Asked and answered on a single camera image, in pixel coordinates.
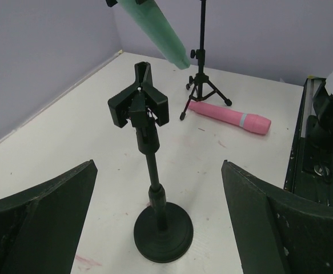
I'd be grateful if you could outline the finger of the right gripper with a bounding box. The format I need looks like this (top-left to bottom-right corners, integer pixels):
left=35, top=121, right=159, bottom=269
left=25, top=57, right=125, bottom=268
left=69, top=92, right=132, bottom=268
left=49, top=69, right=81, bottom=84
left=135, top=0, right=146, bottom=5
left=106, top=0, right=118, bottom=7

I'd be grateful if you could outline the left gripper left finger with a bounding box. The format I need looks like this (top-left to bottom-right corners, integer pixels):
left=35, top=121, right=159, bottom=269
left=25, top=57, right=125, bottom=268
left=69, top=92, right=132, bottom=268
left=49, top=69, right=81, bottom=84
left=0, top=160, right=98, bottom=273

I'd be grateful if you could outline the teal toy microphone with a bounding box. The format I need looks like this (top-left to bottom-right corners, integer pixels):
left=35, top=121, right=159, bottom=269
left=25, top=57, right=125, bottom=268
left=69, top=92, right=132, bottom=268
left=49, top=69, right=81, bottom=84
left=118, top=0, right=190, bottom=70

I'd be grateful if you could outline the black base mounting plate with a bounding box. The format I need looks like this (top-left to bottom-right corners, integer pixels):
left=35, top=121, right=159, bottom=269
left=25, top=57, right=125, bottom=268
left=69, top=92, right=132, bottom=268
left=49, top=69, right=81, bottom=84
left=284, top=78, right=333, bottom=207

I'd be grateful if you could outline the pink toy microphone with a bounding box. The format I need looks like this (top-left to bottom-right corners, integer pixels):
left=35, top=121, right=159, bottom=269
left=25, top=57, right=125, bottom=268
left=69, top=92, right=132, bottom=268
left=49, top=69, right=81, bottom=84
left=188, top=102, right=271, bottom=135

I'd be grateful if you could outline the black tripod microphone stand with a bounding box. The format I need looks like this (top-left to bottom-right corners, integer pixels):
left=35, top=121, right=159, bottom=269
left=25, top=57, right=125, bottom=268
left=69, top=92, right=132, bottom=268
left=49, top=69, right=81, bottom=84
left=179, top=0, right=232, bottom=121

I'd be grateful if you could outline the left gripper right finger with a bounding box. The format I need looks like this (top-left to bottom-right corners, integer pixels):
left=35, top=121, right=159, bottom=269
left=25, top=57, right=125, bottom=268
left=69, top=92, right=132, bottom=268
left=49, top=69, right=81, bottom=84
left=222, top=160, right=333, bottom=273

